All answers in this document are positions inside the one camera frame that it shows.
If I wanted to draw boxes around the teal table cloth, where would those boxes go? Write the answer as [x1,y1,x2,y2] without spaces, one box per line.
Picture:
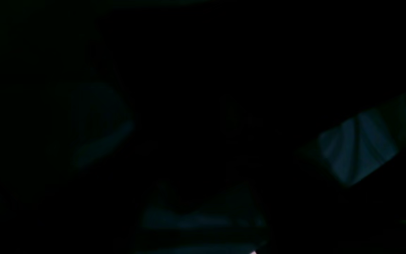
[299,93,406,187]

